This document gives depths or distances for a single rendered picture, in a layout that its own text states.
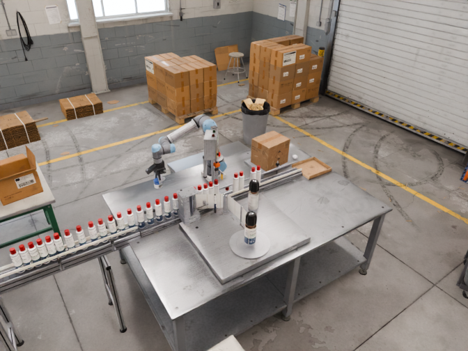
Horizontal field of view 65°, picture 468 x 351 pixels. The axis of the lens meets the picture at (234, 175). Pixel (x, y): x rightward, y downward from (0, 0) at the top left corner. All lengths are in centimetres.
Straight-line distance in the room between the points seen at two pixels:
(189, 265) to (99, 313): 120
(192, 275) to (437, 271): 262
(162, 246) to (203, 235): 32
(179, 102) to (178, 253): 395
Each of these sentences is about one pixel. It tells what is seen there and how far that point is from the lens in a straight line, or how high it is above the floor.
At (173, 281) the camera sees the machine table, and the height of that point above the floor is 83.
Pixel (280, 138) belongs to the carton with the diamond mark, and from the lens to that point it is 372.
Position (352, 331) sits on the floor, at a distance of 358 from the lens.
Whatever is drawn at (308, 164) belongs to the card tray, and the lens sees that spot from 390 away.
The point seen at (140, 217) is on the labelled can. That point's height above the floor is 100.
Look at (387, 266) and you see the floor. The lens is 420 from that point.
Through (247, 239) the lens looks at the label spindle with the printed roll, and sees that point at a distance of 273.
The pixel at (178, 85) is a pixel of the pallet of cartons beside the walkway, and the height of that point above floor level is 69.
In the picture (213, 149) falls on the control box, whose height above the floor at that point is 139.
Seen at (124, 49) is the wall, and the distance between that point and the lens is 827.
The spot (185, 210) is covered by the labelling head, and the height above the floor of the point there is 102.
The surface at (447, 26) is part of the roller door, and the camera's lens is 651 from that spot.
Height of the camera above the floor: 284
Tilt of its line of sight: 34 degrees down
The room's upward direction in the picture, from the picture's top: 1 degrees clockwise
